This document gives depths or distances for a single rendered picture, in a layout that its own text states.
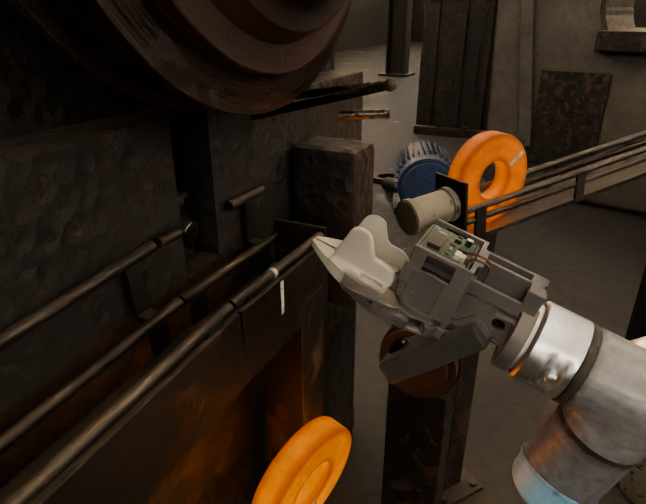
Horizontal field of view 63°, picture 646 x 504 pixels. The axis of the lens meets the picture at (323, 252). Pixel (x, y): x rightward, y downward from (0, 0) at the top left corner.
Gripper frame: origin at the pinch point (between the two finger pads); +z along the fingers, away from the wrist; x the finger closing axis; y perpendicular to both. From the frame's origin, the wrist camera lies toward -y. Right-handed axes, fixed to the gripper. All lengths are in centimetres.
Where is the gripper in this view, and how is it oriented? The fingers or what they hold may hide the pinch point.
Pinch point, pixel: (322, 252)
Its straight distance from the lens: 52.5
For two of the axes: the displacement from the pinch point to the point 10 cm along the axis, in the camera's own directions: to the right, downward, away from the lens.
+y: 2.8, -8.1, -5.2
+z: -8.5, -4.5, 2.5
